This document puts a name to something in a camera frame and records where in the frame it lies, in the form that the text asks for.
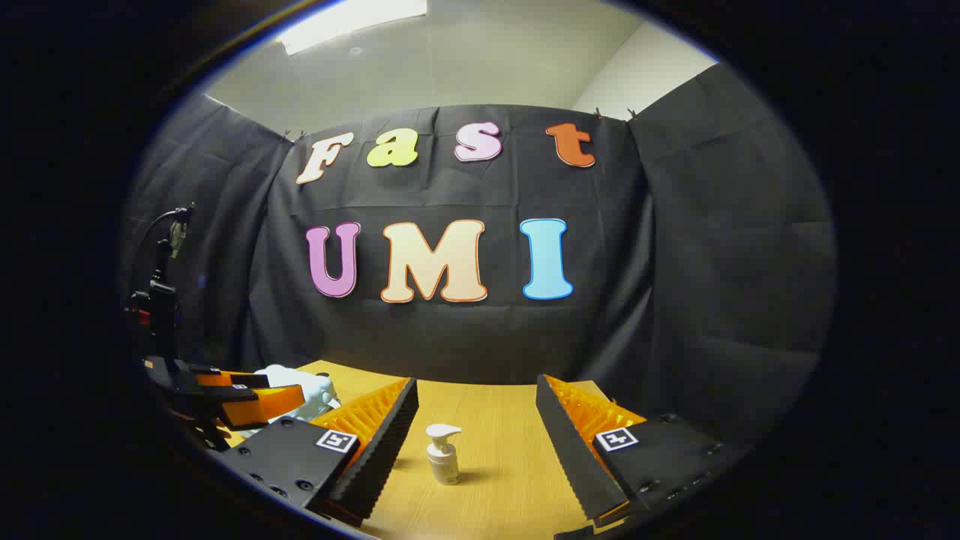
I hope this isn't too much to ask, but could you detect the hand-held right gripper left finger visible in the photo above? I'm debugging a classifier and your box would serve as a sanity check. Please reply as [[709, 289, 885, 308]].
[[217, 377, 419, 527]]

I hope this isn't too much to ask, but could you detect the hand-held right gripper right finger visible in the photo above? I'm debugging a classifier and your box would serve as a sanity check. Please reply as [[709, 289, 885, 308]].
[[535, 374, 743, 530]]

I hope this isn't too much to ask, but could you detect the light blue suitcase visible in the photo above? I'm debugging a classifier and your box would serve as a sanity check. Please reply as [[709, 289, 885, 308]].
[[240, 364, 338, 440]]

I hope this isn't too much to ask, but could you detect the white pump bottle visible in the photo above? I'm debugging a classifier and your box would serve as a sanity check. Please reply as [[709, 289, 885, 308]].
[[425, 424, 463, 486]]

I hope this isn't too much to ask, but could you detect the ceiling light panel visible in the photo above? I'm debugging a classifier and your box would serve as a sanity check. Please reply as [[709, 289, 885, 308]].
[[277, 0, 428, 55]]

